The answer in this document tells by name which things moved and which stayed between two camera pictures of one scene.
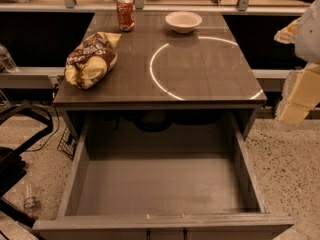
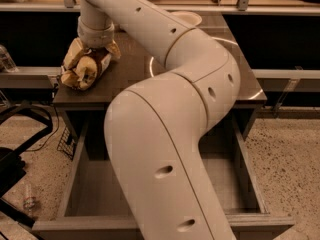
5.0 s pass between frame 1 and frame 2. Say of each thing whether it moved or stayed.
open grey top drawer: stayed
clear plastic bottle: stayed
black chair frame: stayed
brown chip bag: moved
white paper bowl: stayed
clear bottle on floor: stayed
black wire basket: stayed
